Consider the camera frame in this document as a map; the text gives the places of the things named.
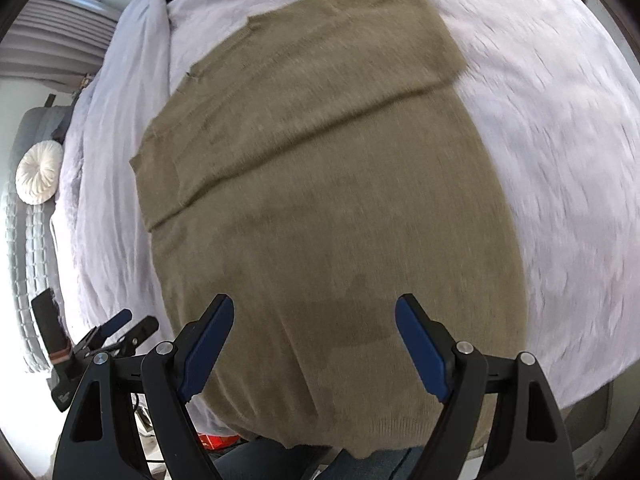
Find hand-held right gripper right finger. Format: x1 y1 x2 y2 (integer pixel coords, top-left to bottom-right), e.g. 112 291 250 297
395 294 573 480

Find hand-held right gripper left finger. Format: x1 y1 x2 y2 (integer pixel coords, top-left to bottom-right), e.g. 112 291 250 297
52 294 235 480

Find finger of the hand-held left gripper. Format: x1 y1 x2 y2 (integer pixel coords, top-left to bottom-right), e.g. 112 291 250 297
107 316 160 356
74 310 133 356

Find olive knit sweater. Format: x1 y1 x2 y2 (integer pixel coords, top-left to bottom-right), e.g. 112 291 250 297
129 0 526 460

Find grey upholstered armchair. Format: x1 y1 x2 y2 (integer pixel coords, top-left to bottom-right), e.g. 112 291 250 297
5 105 76 376

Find red box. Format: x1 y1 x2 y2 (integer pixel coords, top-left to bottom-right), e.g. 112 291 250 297
199 434 241 453

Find round white pleated pillow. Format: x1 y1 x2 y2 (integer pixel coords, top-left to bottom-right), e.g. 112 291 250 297
15 141 64 206

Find lavender smooth fleece blanket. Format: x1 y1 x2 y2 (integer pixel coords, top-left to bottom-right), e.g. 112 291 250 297
52 0 241 436

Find lavender embossed blanket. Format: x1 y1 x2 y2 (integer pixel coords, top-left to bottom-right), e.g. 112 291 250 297
167 0 640 411

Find grey curtains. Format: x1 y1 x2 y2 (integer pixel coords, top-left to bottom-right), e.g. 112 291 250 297
0 0 121 93

